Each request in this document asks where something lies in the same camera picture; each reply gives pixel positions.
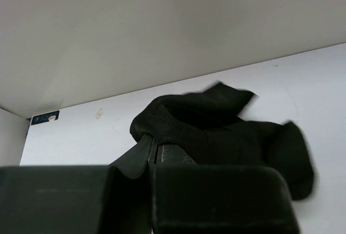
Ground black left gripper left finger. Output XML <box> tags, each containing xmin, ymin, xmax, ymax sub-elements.
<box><xmin>109</xmin><ymin>134</ymin><xmax>154</xmax><ymax>179</ymax></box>

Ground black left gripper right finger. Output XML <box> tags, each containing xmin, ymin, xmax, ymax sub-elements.
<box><xmin>156</xmin><ymin>144</ymin><xmax>196</xmax><ymax>165</ymax></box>

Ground black pleated skirt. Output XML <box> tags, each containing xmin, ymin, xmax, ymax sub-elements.
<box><xmin>130</xmin><ymin>82</ymin><xmax>315</xmax><ymax>200</ymax></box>

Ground blue label left corner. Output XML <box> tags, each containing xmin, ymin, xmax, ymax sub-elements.
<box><xmin>30</xmin><ymin>110</ymin><xmax>60</xmax><ymax>125</ymax></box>

